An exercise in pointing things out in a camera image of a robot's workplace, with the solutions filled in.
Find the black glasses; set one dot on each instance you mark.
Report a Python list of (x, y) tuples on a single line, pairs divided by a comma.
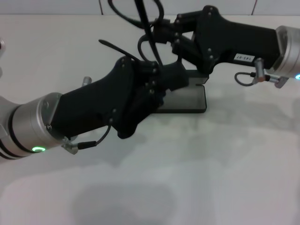
[(143, 11)]

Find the black glasses case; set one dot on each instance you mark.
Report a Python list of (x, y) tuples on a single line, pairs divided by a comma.
[(187, 100)]

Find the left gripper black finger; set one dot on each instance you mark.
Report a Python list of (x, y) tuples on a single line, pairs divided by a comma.
[(174, 77)]

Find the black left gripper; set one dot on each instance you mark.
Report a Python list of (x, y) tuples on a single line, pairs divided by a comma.
[(98, 105)]

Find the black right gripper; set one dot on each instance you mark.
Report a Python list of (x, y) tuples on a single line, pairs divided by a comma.
[(234, 39)]

